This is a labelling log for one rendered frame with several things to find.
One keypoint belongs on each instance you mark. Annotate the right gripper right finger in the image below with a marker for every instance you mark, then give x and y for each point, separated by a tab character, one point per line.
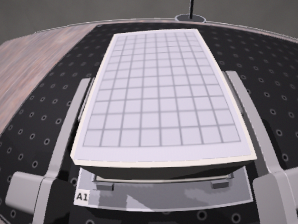
277	193

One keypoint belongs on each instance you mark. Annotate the white deep-well plate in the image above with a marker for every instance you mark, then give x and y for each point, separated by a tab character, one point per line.
160	112

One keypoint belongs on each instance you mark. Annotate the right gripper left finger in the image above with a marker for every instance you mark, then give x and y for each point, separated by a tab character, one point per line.
49	198

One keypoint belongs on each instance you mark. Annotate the black perforated breadboard plate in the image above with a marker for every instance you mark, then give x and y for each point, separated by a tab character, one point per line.
267	66

